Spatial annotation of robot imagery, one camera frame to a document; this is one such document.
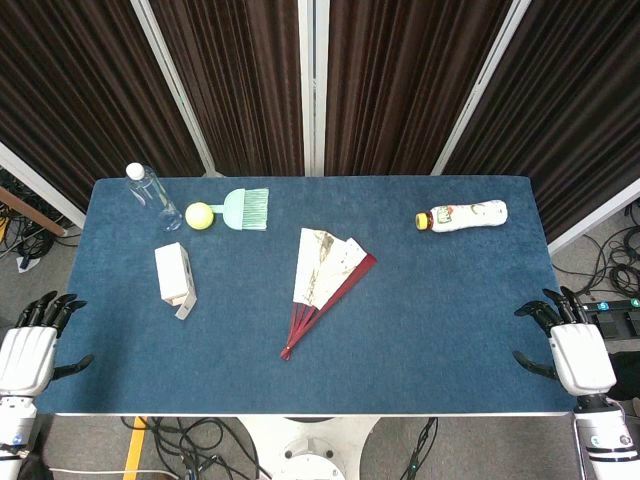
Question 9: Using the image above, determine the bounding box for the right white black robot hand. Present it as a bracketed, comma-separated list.
[512, 286, 617, 398]

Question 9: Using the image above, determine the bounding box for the brown curtain partition panel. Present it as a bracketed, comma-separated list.
[432, 0, 640, 256]
[0, 0, 221, 229]
[134, 0, 316, 177]
[314, 0, 531, 176]

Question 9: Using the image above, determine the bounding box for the black numbered foot pedal strip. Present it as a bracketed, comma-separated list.
[582, 298, 640, 342]

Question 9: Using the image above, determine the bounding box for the white cardboard box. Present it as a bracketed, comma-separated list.
[153, 242, 198, 321]

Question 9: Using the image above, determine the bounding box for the black trouser leg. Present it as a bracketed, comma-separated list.
[609, 349, 640, 401]

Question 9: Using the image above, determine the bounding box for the brown wooden beam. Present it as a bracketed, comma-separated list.
[0, 185, 66, 237]

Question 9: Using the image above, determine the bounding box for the blue table mat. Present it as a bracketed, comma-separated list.
[35, 175, 591, 416]

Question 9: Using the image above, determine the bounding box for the yellow green ball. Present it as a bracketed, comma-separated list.
[184, 201, 215, 231]

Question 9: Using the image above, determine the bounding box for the red ribbed paper folding fan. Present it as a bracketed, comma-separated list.
[279, 227, 377, 361]

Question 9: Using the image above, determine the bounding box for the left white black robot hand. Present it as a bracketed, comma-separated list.
[0, 291, 95, 399]

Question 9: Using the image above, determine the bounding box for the black floor cable tangle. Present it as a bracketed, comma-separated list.
[119, 415, 264, 480]
[0, 169, 81, 274]
[549, 199, 640, 301]

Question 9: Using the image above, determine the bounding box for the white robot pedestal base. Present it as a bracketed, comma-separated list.
[238, 415, 381, 480]

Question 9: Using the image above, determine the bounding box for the white drink bottle yellow cap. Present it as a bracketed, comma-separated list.
[415, 199, 509, 234]

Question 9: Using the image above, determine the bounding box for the mint green hand brush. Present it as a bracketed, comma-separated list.
[209, 187, 270, 232]

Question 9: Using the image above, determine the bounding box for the clear plastic water bottle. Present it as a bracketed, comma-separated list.
[124, 162, 184, 233]

